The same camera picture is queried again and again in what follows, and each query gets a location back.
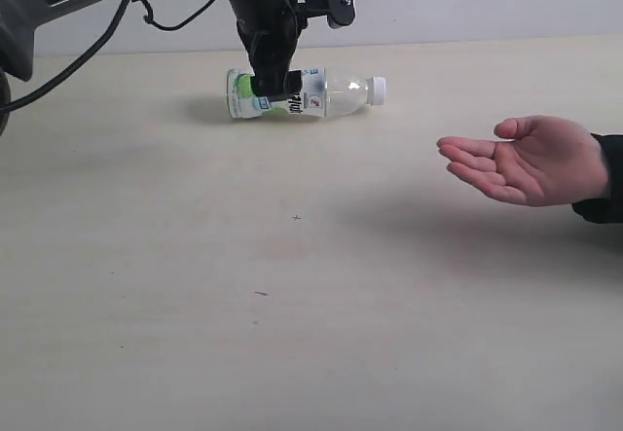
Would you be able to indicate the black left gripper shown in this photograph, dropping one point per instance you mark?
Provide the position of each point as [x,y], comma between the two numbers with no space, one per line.
[269,31]

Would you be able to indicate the green label clear bottle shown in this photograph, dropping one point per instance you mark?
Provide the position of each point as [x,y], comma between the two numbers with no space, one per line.
[326,93]

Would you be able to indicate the person's open bare hand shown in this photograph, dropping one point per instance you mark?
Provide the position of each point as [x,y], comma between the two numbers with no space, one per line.
[534,161]

